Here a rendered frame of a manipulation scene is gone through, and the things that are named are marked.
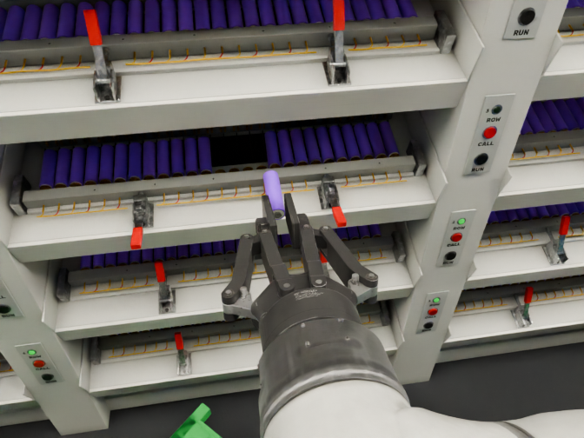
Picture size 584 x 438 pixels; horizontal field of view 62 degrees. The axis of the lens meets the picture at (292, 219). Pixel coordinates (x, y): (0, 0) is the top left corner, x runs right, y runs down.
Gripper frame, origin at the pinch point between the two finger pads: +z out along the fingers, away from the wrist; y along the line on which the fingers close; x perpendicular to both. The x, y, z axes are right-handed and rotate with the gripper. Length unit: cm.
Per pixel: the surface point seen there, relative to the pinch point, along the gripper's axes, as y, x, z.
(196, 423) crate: 14.3, 44.3, 12.4
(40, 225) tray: 31.3, 7.4, 18.5
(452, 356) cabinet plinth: -42, 58, 32
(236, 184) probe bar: 3.9, 4.6, 20.0
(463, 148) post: -26.9, -0.7, 13.8
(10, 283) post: 37.3, 15.8, 17.5
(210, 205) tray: 8.0, 7.0, 19.0
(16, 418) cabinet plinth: 53, 58, 32
